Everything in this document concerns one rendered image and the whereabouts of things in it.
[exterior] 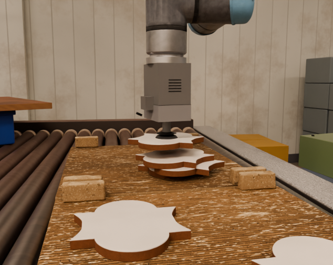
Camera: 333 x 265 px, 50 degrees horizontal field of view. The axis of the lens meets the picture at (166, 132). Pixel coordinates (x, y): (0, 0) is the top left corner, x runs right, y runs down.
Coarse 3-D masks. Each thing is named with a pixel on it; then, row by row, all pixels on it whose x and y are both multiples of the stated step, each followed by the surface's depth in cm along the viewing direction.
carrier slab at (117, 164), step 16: (80, 160) 77; (96, 160) 77; (112, 160) 77; (128, 160) 77; (224, 160) 77; (64, 176) 64; (112, 176) 64; (128, 176) 64; (144, 176) 64; (192, 176) 64; (208, 176) 64; (224, 176) 64; (112, 192) 55; (128, 192) 55; (144, 192) 55; (160, 192) 56
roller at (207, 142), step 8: (184, 128) 141; (192, 128) 139; (208, 144) 108; (216, 144) 106; (224, 152) 94; (232, 160) 86; (240, 160) 84; (280, 184) 65; (304, 200) 56; (320, 208) 53
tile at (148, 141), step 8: (144, 136) 70; (152, 136) 70; (184, 136) 70; (192, 136) 70; (200, 136) 70; (128, 144) 67; (136, 144) 67; (144, 144) 62; (152, 144) 62; (160, 144) 61; (168, 144) 62; (176, 144) 63; (184, 144) 63; (192, 144) 63
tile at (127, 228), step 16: (112, 208) 45; (128, 208) 45; (144, 208) 45; (160, 208) 45; (80, 224) 42; (96, 224) 40; (112, 224) 40; (128, 224) 40; (144, 224) 40; (160, 224) 40; (176, 224) 40; (80, 240) 36; (96, 240) 36; (112, 240) 36; (128, 240) 36; (144, 240) 36; (160, 240) 36; (112, 256) 34; (128, 256) 34; (144, 256) 34
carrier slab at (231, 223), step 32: (192, 192) 55; (224, 192) 55; (256, 192) 55; (288, 192) 55; (64, 224) 43; (192, 224) 43; (224, 224) 43; (256, 224) 43; (288, 224) 43; (320, 224) 43; (64, 256) 35; (96, 256) 35; (160, 256) 35; (192, 256) 35; (224, 256) 35; (256, 256) 35
